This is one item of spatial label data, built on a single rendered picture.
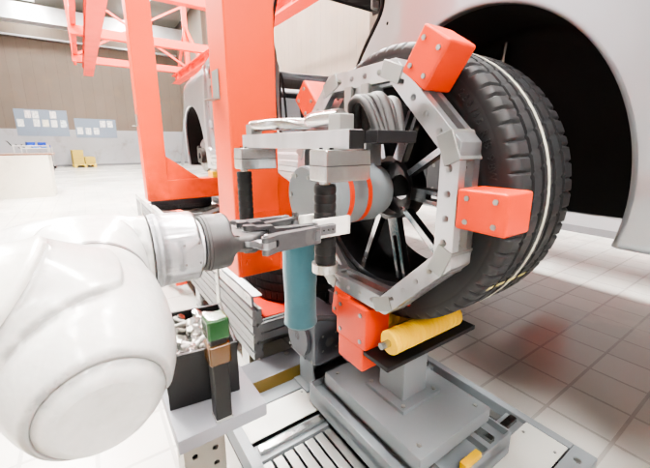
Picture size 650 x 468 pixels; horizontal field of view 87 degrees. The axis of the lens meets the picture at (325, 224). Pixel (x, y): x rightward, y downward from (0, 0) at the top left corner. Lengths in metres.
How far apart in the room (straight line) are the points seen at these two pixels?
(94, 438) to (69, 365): 0.05
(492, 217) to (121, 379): 0.52
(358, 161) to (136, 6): 2.74
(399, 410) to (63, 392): 0.95
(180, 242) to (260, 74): 0.82
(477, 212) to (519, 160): 0.13
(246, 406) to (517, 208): 0.62
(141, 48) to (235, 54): 1.97
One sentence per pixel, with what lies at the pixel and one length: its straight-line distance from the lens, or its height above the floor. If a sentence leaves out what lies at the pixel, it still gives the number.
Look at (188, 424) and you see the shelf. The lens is 0.78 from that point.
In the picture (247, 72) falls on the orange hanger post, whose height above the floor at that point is 1.17.
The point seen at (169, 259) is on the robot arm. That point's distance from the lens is 0.43.
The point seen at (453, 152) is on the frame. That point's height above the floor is 0.94.
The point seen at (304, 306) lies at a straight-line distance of 0.91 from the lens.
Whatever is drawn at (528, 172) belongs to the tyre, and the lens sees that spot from 0.71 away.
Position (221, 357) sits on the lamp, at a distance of 0.69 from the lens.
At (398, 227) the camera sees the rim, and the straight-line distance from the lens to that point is 0.88.
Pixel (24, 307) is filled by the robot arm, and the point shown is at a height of 0.86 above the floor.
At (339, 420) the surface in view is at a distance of 1.20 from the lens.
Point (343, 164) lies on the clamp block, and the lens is 0.54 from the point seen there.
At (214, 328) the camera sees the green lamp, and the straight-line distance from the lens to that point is 0.65.
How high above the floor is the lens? 0.96
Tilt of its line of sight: 13 degrees down
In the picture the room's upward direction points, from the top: straight up
